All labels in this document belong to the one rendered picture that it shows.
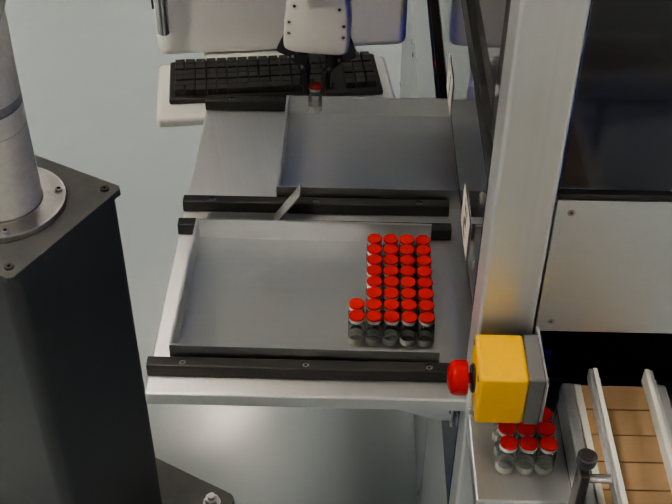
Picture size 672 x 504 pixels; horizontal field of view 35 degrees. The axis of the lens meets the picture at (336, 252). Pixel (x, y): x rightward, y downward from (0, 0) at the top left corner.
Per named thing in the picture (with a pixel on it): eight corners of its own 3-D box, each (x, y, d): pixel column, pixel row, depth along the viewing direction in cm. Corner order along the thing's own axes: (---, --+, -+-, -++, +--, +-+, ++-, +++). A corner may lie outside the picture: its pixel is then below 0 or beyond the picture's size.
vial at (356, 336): (364, 334, 140) (365, 309, 137) (364, 346, 138) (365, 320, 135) (347, 334, 140) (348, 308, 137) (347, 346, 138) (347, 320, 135)
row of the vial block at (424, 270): (428, 259, 152) (430, 234, 149) (433, 348, 138) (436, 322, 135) (413, 258, 152) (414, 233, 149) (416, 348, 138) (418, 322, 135)
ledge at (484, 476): (579, 426, 131) (581, 416, 129) (596, 513, 121) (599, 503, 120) (466, 423, 131) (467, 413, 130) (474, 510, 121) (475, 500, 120)
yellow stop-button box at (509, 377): (530, 378, 123) (538, 333, 119) (538, 425, 118) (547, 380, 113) (465, 376, 123) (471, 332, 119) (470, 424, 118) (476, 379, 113)
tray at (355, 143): (486, 116, 181) (488, 99, 179) (500, 209, 161) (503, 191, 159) (287, 113, 181) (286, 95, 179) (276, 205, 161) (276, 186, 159)
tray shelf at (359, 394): (482, 110, 186) (483, 101, 185) (528, 412, 132) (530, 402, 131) (209, 105, 187) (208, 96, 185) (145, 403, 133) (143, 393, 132)
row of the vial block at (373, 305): (381, 258, 152) (382, 233, 149) (381, 347, 138) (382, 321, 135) (366, 257, 152) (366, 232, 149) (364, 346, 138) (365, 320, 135)
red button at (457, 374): (478, 377, 121) (481, 352, 119) (481, 403, 118) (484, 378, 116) (444, 376, 121) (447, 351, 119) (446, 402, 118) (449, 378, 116)
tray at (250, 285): (430, 242, 155) (431, 223, 153) (437, 372, 135) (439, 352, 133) (197, 236, 155) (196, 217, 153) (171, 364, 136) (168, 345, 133)
